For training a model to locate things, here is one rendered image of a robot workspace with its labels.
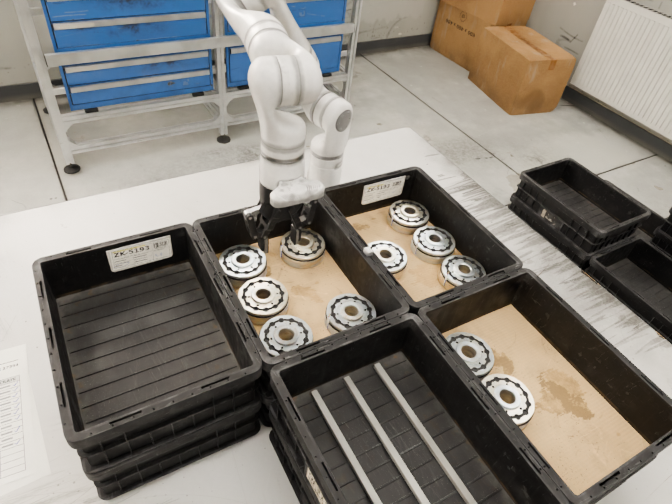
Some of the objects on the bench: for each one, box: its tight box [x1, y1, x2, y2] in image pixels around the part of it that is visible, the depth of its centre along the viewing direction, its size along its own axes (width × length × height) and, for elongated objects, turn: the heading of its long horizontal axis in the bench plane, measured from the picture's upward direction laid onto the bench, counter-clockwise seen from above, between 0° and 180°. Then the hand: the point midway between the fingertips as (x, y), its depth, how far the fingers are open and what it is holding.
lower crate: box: [80, 397, 262, 501], centre depth 100 cm, size 40×30×12 cm
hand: (279, 240), depth 94 cm, fingers open, 5 cm apart
